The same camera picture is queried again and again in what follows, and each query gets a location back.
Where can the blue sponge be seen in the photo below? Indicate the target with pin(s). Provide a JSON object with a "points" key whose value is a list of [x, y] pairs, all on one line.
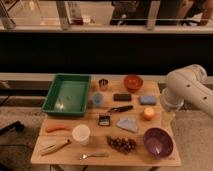
{"points": [[147, 100]]}

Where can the metal fork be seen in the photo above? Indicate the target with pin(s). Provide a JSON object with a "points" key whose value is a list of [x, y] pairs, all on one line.
{"points": [[85, 156]]}

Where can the black handled tool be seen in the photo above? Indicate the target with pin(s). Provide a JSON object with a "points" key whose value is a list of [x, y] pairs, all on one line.
{"points": [[120, 109]]}

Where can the orange round fruit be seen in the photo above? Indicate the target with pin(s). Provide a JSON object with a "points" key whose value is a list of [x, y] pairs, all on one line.
{"points": [[149, 113]]}

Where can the small metal cup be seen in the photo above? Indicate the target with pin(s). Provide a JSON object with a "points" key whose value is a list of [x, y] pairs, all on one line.
{"points": [[103, 84]]}

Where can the green plastic tray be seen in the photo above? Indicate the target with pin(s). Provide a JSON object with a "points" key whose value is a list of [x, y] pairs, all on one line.
{"points": [[67, 95]]}

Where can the orange carrot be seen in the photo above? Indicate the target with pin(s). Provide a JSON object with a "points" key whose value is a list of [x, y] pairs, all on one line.
{"points": [[54, 128]]}

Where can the purple bowl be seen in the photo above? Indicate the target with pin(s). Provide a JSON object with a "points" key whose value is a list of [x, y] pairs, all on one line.
{"points": [[158, 143]]}

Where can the small black box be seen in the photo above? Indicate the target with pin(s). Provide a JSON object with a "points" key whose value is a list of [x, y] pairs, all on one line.
{"points": [[104, 120]]}

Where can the blue plastic cup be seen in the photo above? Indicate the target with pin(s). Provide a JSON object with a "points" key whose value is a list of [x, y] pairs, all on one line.
{"points": [[98, 99]]}

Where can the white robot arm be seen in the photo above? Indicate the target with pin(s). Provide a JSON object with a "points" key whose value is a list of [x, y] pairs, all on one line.
{"points": [[187, 84]]}

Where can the orange red bowl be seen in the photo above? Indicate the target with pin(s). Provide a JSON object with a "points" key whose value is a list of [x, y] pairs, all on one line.
{"points": [[133, 83]]}

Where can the black rectangular block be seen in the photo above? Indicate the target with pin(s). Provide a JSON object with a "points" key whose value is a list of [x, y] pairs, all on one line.
{"points": [[122, 97]]}

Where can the light blue cloth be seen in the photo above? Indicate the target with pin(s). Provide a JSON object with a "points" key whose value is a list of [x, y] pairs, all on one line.
{"points": [[128, 124]]}

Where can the bunch of dark grapes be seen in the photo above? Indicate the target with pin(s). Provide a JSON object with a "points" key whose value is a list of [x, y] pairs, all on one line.
{"points": [[122, 145]]}

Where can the white paper cup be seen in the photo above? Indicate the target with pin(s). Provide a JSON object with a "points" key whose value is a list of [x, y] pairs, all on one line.
{"points": [[81, 134]]}

